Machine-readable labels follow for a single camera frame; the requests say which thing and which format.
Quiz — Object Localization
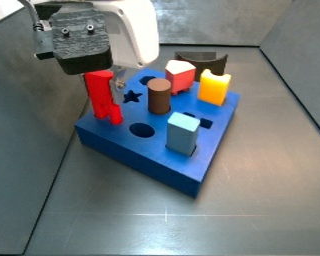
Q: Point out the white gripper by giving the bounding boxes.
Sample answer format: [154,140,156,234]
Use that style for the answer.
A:
[30,0,158,104]

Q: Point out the brown cylinder block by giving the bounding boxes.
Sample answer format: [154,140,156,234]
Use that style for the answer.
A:
[146,78,170,115]

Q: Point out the light blue rectangular block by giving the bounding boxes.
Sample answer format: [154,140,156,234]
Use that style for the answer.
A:
[166,112,200,156]

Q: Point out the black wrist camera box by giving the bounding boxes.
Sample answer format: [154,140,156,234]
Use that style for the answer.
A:
[34,5,113,75]

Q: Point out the red two-legged block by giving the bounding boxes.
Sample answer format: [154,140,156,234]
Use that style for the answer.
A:
[84,70,122,125]

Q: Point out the red pentagon block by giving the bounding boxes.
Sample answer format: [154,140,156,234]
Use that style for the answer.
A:
[165,60,196,95]

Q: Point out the yellow block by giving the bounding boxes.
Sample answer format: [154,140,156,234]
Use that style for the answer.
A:
[197,69,232,106]

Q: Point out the grey camera cable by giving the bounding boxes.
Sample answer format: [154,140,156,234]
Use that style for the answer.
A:
[17,0,45,33]

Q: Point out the blue shape sorter board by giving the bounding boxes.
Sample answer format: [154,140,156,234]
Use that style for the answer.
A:
[76,68,240,197]

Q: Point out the black curved holder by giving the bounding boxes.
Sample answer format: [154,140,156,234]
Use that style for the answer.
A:
[174,51,228,77]

